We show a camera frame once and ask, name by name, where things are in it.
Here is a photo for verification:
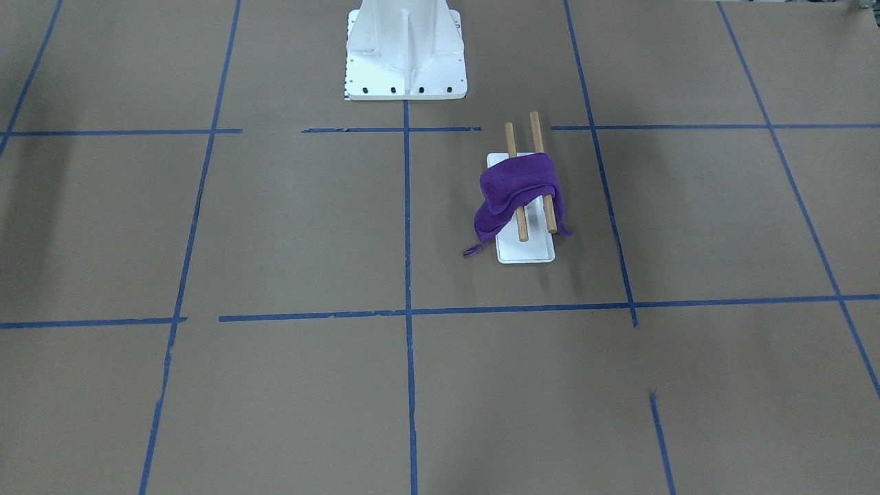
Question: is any purple towel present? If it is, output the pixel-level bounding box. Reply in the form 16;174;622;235
462;153;573;258

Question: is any white wooden towel rack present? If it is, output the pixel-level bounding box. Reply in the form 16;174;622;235
486;111;558;264

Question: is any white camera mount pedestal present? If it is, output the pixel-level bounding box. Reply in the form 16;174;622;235
344;1;468;101

